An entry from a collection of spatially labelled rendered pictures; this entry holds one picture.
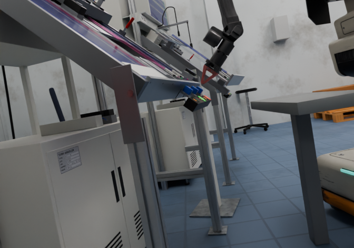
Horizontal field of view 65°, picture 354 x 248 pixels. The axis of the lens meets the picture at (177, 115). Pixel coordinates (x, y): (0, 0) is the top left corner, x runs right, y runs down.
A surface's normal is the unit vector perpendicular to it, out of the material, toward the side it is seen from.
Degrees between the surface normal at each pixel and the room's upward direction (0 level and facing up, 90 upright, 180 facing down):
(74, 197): 90
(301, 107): 90
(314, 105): 90
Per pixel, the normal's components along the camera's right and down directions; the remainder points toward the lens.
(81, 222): 0.95, -0.15
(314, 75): -0.04, 0.05
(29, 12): -0.26, 0.09
